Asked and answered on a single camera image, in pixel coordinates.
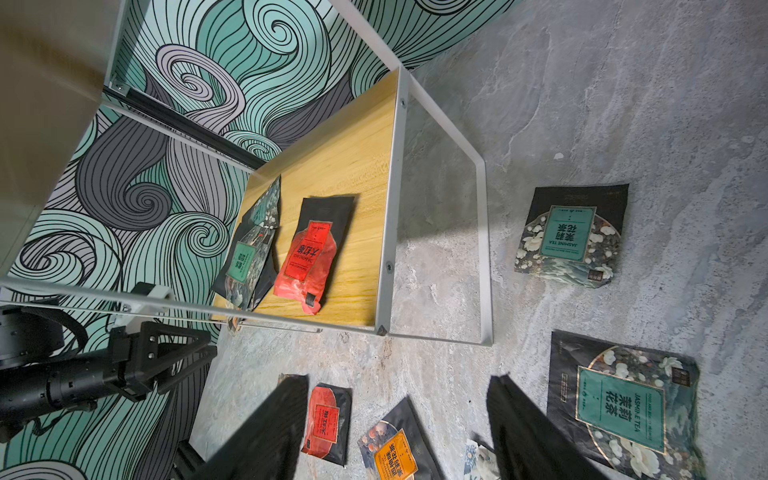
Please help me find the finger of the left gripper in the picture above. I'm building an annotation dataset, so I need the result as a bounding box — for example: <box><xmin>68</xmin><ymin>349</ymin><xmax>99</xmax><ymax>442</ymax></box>
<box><xmin>107</xmin><ymin>322</ymin><xmax>217</xmax><ymax>402</ymax></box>

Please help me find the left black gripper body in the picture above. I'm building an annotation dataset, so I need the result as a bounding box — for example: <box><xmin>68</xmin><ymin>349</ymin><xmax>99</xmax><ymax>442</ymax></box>
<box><xmin>1</xmin><ymin>346</ymin><xmax>129</xmax><ymax>426</ymax></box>

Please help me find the jasmine tea bag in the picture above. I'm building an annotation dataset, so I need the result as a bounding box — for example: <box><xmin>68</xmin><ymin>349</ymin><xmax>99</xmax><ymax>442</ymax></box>
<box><xmin>547</xmin><ymin>330</ymin><xmax>706</xmax><ymax>479</ymax></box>
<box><xmin>514</xmin><ymin>184</ymin><xmax>629</xmax><ymax>289</ymax></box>

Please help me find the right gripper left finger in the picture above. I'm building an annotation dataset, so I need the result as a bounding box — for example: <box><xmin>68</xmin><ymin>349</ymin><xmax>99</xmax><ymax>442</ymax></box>
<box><xmin>192</xmin><ymin>375</ymin><xmax>309</xmax><ymax>479</ymax></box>

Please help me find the jasmine tea bag lower shelf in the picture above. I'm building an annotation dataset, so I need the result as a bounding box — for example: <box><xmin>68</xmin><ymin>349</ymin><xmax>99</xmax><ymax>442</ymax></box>
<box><xmin>212</xmin><ymin>176</ymin><xmax>281</xmax><ymax>310</ymax></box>

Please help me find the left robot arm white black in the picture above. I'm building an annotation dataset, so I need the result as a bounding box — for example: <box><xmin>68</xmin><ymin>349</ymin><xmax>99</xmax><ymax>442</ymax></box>
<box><xmin>1</xmin><ymin>303</ymin><xmax>217</xmax><ymax>443</ymax></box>

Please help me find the orange floral tea bag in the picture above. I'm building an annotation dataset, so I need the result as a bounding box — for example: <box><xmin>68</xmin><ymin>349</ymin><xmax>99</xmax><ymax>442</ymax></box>
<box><xmin>357</xmin><ymin>397</ymin><xmax>445</xmax><ymax>479</ymax></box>

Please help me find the red tea bag shelf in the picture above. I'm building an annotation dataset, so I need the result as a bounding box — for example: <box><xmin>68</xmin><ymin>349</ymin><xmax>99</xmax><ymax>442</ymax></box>
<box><xmin>301</xmin><ymin>383</ymin><xmax>352</xmax><ymax>466</ymax></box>
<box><xmin>273</xmin><ymin>196</ymin><xmax>355</xmax><ymax>316</ymax></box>

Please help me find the white wooden two-tier shelf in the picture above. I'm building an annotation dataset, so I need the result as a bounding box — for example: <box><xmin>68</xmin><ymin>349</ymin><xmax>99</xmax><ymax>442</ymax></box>
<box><xmin>1</xmin><ymin>1</ymin><xmax>507</xmax><ymax>349</ymax></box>

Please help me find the red tea bag top shelf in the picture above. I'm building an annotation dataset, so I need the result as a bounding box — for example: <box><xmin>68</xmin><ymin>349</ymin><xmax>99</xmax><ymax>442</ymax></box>
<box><xmin>301</xmin><ymin>383</ymin><xmax>352</xmax><ymax>466</ymax></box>

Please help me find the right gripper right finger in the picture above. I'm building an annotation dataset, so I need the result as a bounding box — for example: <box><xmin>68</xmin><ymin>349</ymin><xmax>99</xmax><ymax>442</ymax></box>
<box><xmin>486</xmin><ymin>375</ymin><xmax>605</xmax><ymax>479</ymax></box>

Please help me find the jasmine tea bag front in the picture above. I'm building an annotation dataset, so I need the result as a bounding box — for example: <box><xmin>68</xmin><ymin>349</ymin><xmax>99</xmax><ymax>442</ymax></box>
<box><xmin>514</xmin><ymin>184</ymin><xmax>629</xmax><ymax>289</ymax></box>

